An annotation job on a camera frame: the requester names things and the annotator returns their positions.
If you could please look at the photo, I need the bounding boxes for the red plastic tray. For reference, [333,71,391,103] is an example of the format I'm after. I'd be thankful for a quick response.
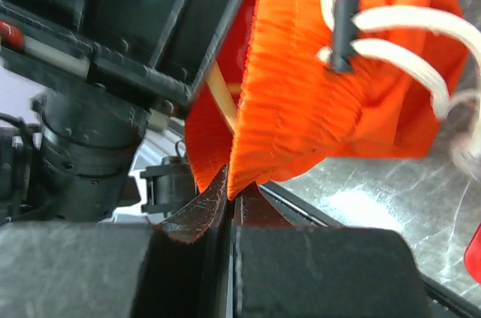
[464,225,481,283]

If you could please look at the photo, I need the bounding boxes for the yellow clothes hanger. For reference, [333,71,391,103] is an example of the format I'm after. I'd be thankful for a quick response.
[207,63,241,134]

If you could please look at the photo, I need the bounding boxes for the orange shorts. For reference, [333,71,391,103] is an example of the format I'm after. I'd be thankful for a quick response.
[185,0,468,199]

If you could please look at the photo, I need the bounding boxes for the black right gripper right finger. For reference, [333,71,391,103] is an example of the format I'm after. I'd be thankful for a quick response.
[233,185,431,317]

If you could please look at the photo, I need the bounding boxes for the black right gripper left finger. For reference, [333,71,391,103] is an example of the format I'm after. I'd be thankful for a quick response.
[1,169,228,317]

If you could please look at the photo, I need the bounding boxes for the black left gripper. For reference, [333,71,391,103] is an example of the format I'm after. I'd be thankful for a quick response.
[1,0,243,108]

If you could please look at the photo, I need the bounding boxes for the white shorts drawstring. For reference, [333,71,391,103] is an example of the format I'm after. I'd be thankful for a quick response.
[298,0,480,166]

